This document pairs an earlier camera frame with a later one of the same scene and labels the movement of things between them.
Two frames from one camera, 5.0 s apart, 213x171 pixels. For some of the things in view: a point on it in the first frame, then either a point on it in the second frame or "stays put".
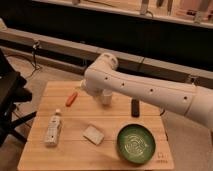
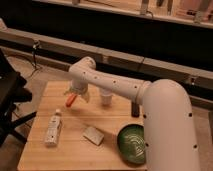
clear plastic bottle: [53, 129] stays put
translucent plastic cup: [107, 98] stays put
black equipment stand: [13, 91] stays put
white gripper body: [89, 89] to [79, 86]
